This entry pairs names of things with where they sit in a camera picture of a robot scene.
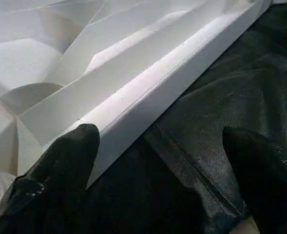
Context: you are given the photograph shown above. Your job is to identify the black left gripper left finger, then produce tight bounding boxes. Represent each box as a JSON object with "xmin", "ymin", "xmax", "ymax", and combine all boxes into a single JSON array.
[{"xmin": 0, "ymin": 123, "xmax": 101, "ymax": 234}]

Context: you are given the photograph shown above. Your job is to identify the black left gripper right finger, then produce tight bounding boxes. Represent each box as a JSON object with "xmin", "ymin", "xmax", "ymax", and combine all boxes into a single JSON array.
[{"xmin": 222, "ymin": 126, "xmax": 287, "ymax": 234}]

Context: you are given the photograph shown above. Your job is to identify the white plastic table top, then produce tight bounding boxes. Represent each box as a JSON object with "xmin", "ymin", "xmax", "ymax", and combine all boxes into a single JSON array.
[{"xmin": 0, "ymin": 0, "xmax": 276, "ymax": 230}]

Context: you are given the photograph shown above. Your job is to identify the black work mat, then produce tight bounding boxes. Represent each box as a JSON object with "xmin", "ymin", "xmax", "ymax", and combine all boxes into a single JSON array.
[{"xmin": 82, "ymin": 0, "xmax": 287, "ymax": 234}]

